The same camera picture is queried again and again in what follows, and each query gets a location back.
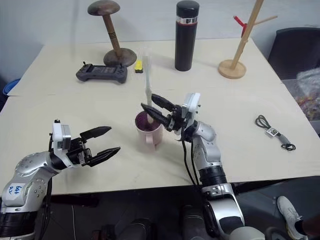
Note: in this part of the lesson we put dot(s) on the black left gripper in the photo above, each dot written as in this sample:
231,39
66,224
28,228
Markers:
77,152

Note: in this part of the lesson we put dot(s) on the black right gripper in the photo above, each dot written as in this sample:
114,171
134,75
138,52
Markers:
175,117

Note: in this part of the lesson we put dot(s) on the white toothbrush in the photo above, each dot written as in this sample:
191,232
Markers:
148,82

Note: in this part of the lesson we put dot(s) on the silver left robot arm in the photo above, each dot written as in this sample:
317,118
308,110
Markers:
27,170

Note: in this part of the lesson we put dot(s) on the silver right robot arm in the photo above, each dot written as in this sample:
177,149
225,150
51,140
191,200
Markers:
210,155

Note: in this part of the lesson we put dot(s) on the pink mug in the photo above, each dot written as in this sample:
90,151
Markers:
150,137

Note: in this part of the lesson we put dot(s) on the brown wooden hat stand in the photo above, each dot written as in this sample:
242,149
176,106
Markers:
113,32

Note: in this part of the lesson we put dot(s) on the small yellow black block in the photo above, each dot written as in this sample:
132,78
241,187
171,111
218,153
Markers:
138,66

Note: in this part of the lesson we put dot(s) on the grey handheld remote controller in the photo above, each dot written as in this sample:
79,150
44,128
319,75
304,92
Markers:
100,73

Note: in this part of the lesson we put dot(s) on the black thermos bottle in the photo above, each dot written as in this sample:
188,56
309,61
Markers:
186,42

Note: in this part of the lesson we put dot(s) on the light wooden branch rack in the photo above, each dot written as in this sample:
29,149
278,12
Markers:
231,70

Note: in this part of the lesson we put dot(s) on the dark rounded shape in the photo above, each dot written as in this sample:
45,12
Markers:
138,228

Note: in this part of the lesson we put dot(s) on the blue bin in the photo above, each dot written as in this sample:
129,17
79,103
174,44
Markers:
10,87

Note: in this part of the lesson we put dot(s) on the red clip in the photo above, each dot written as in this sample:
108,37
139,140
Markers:
242,23

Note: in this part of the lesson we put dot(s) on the black chair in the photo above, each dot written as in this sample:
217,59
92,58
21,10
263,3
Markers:
295,50

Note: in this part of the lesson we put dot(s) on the clear bag of colourful items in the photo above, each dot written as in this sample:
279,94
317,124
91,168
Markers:
308,95

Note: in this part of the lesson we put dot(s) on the white sneaker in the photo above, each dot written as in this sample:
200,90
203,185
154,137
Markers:
287,212

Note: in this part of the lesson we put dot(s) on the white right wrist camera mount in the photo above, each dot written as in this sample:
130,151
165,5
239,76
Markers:
192,102

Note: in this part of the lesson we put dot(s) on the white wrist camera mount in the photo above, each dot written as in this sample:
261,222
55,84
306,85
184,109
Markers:
192,102
58,135

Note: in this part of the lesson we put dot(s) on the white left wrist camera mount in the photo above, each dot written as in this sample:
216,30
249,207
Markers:
58,135

